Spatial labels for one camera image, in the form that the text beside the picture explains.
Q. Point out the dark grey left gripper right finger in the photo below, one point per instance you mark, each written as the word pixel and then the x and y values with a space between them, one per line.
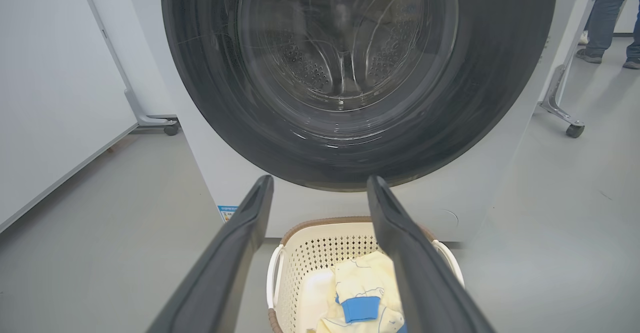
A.
pixel 430 293

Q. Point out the round dark washing machine door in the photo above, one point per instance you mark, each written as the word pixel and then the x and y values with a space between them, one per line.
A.
pixel 225 123

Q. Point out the round white filter cover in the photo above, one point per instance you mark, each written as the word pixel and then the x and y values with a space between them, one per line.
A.
pixel 447 218

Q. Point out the person in blue jeans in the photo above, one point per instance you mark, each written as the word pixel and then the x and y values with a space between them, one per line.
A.
pixel 607 8

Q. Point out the white front-load washing machine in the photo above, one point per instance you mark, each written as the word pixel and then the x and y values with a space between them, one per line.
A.
pixel 460 193

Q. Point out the black caster wheel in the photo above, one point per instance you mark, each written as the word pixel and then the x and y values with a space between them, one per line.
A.
pixel 575 130
pixel 171 129

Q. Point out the white partition panel metal leg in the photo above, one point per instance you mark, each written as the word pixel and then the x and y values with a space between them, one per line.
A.
pixel 551 95

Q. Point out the cream perforated laundry basket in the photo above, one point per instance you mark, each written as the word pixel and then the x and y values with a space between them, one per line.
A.
pixel 320 253

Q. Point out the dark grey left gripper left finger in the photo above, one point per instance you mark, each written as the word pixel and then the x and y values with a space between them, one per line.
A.
pixel 215 283

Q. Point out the blue white label sticker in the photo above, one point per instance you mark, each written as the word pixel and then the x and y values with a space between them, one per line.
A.
pixel 227 214

